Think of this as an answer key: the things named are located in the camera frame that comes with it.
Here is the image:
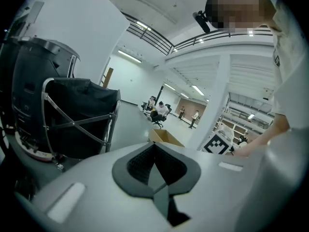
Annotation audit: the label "open cardboard box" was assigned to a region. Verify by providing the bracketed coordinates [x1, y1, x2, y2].
[148, 129, 185, 148]

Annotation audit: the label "person's right forearm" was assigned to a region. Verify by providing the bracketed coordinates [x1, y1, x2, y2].
[230, 114, 292, 158]

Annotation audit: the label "white plastic bag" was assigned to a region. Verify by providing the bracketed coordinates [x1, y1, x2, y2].
[216, 124, 235, 144]

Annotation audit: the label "wooden storage shelves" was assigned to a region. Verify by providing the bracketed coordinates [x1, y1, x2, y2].
[212, 110, 275, 146]

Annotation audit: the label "black vertical pole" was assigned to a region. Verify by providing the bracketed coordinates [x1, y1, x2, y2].
[156, 86, 164, 104]

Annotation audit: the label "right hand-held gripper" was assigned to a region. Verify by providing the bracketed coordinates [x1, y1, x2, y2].
[203, 129, 234, 156]

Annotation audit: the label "black office chair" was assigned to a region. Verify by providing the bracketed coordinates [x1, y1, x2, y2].
[152, 104, 173, 130]

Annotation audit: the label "white support pillar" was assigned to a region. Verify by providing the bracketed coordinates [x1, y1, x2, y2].
[187, 54, 232, 152]

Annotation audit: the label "person's head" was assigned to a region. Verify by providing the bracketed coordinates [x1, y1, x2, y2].
[205, 0, 277, 31]

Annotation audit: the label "wooden ladder frame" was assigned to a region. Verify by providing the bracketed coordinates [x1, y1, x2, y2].
[99, 67, 114, 88]

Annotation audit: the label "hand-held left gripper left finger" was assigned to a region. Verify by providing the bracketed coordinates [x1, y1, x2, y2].
[14, 142, 170, 232]

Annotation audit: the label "person's white t-shirt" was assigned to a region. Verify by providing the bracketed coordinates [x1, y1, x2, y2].
[257, 0, 309, 132]

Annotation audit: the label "black head-worn camera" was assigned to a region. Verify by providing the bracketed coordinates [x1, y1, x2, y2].
[192, 10, 211, 33]

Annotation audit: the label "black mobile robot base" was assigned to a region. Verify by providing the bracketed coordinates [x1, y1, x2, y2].
[11, 36, 81, 163]

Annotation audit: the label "long ceiling light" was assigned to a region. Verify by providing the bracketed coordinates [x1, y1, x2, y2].
[117, 49, 142, 64]

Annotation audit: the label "white flat panel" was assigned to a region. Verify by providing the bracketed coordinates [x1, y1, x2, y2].
[28, 0, 45, 24]

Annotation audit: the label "black fabric cart, metal frame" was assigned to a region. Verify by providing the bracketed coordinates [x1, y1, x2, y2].
[41, 77, 122, 160]

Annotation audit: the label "black mezzanine railing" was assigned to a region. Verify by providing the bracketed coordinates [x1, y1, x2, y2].
[120, 11, 275, 56]

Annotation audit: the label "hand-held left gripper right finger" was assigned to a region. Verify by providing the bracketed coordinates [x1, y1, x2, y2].
[155, 127, 306, 232]

